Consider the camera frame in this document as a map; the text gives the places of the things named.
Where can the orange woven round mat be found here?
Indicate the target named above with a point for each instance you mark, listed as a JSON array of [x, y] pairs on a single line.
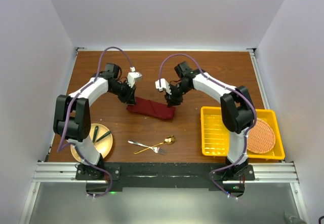
[[261, 138]]

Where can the aluminium front rail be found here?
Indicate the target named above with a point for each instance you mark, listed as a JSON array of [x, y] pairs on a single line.
[[264, 172]]

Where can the gold spoon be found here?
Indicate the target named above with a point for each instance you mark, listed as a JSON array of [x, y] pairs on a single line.
[[169, 140]]

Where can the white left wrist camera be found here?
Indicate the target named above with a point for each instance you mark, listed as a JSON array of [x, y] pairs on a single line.
[[133, 76]]

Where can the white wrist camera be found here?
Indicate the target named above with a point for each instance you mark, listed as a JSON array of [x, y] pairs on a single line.
[[133, 76], [162, 85]]

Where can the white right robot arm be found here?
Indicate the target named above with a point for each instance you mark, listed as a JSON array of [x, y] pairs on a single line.
[[237, 110]]

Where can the green handled gold utensil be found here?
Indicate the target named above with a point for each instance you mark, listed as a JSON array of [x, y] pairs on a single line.
[[103, 136], [96, 129]]

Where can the aluminium rail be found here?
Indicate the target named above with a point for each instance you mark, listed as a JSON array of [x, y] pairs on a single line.
[[264, 172], [258, 77]]

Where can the yellow plastic tray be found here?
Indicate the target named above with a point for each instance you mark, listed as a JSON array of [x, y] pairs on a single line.
[[215, 136]]

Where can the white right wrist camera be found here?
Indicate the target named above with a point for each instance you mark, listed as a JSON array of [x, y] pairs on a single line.
[[162, 85]]

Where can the silver fork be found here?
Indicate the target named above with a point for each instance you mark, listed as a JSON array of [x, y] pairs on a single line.
[[156, 149]]

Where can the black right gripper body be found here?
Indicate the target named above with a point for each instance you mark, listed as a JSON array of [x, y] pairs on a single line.
[[177, 91]]

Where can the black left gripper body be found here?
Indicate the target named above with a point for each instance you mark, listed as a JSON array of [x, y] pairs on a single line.
[[124, 91]]

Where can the dark red cloth napkin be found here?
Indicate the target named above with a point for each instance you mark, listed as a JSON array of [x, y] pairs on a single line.
[[153, 109]]

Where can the aluminium right side rail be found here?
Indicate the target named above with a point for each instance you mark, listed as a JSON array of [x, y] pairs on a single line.
[[258, 77]]

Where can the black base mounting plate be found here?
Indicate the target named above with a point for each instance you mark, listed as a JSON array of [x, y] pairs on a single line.
[[163, 175]]

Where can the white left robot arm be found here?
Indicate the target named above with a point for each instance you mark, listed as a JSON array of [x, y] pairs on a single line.
[[72, 119]]

